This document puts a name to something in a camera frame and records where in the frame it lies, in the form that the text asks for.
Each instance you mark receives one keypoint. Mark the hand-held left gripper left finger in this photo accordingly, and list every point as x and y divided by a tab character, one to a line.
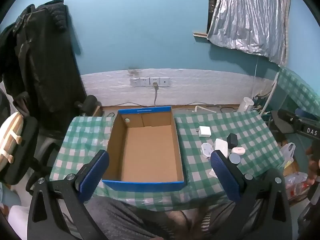
93	177

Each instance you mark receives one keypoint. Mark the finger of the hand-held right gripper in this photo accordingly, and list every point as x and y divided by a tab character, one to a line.
286	117

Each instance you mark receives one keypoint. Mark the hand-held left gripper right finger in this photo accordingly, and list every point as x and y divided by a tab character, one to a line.
225	177

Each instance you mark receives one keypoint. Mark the grey round disc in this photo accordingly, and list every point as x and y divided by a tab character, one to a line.
234	159

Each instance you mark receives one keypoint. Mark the white rounded rectangular case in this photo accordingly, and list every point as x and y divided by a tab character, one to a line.
221	145

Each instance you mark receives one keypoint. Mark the white octagonal box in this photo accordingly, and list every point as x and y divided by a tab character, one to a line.
207	150

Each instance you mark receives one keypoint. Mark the white square charger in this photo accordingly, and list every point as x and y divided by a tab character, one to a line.
205	131

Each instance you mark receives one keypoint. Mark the blue-rimmed cardboard box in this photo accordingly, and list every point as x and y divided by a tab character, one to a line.
150	152

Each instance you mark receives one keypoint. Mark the person's right hand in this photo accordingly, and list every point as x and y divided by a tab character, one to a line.
314	165

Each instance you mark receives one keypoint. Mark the green checked tablecloth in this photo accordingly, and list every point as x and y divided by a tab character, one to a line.
202	177

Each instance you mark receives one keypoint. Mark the green checked cloth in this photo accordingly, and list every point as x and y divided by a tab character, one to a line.
297	90

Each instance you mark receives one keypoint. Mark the white earbuds case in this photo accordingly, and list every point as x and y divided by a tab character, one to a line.
238	150

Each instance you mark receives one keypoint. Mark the white plastic bag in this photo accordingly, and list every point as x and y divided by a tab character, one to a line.
288	152

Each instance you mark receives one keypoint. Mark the small black box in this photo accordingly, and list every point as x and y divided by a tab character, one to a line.
232	140

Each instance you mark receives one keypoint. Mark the white plastic cup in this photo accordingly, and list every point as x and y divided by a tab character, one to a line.
243	105

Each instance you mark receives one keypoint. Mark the striped clothing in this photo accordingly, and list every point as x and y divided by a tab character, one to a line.
207	221

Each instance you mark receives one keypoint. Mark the clear plastic bag red print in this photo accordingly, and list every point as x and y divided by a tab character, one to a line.
297	185

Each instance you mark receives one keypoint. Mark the black office chair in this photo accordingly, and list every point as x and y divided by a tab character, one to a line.
27	145

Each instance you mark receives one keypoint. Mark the black dumbbell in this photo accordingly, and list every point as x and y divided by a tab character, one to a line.
87	103

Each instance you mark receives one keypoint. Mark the light blue container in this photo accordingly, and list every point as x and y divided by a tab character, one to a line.
8	195

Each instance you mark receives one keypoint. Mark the pale grey cloth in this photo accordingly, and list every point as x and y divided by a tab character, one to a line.
18	223

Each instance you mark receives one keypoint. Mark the light wooden object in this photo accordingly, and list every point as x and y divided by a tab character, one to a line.
10	135

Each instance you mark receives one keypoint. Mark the silver foil curtain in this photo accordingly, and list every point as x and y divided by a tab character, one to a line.
250	17

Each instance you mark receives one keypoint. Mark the wooden window sill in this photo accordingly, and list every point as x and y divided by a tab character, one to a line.
200	35

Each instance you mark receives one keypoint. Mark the black jacket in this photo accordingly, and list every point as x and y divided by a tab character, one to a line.
42	62

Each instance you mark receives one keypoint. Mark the white wall socket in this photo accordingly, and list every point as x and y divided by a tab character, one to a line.
165	81
144	81
135	82
153	79

